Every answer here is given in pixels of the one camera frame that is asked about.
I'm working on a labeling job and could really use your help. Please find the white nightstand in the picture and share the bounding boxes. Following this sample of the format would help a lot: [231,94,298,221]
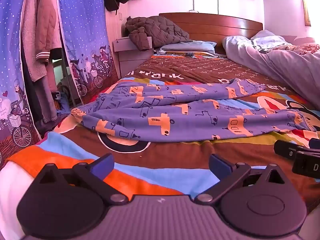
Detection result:
[112,36,154,79]

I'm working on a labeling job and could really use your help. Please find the colourful printed blanket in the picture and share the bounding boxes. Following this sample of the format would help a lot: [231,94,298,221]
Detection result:
[5,54,320,213]

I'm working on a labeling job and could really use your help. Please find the wooden headboard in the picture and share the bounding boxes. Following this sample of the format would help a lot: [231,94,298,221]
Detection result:
[159,12,263,55]

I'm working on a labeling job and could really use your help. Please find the framed wall picture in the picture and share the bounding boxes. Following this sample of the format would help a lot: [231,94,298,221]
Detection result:
[299,0,312,27]

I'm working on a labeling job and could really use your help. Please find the floral blanket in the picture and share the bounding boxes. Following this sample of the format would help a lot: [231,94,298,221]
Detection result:
[267,42,320,55]

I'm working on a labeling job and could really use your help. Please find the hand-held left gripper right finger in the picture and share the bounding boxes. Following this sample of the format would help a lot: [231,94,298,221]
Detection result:
[194,153,291,205]

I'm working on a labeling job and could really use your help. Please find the blue car print pants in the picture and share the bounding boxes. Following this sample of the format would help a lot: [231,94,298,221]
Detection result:
[71,78,317,143]

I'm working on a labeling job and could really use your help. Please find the brown quilted jacket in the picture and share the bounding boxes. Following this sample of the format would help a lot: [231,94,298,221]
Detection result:
[125,16,193,51]

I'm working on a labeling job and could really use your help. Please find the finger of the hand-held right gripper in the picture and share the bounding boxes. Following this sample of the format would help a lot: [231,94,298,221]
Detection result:
[273,138,320,159]

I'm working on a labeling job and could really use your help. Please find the wooden wardrobe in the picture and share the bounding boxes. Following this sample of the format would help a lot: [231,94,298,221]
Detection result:
[105,2,128,46]

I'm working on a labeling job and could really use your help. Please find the pink fleece coat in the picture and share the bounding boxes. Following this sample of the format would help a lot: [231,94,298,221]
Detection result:
[21,0,48,82]

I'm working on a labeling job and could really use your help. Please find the blue printed wardrobe curtain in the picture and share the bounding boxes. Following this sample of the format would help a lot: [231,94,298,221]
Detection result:
[0,0,42,170]
[55,0,119,104]

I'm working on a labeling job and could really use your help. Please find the pink quilted jacket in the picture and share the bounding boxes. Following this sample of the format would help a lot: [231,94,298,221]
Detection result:
[35,0,63,65]

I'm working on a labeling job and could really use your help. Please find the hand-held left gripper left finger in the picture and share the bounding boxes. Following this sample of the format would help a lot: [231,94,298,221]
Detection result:
[35,153,128,204]

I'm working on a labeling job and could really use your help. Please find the white pillow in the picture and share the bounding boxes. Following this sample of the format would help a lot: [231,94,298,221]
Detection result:
[251,29,288,46]

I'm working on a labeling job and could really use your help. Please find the lavender duvet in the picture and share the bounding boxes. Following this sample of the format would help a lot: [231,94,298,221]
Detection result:
[222,35,320,110]

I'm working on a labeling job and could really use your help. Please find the light blue pillow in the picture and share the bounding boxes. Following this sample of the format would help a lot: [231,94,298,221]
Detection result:
[156,41,217,55]

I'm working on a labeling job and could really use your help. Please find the dark hanging garment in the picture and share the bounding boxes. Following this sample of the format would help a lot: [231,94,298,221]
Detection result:
[21,42,45,123]

